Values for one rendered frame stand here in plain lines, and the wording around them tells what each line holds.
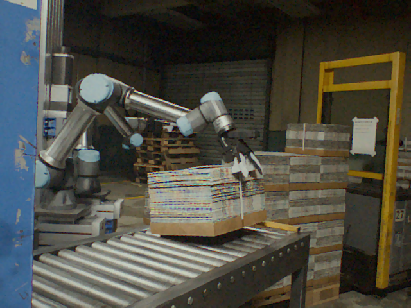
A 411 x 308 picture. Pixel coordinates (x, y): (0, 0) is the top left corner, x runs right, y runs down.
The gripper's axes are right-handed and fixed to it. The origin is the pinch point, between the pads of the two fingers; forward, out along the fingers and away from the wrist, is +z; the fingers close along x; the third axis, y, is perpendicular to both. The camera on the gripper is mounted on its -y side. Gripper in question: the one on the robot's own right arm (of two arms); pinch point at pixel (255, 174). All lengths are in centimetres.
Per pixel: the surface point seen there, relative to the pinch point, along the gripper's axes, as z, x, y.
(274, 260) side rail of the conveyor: 29.6, 4.4, 6.7
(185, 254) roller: 15.5, 27.6, 21.1
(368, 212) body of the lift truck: 32, -215, 38
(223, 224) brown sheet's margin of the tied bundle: 11.5, 13.3, 13.1
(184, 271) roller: 20.8, 40.4, 12.9
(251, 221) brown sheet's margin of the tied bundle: 13.1, -6.1, 14.1
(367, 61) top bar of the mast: -70, -205, -26
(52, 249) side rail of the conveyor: -3, 55, 45
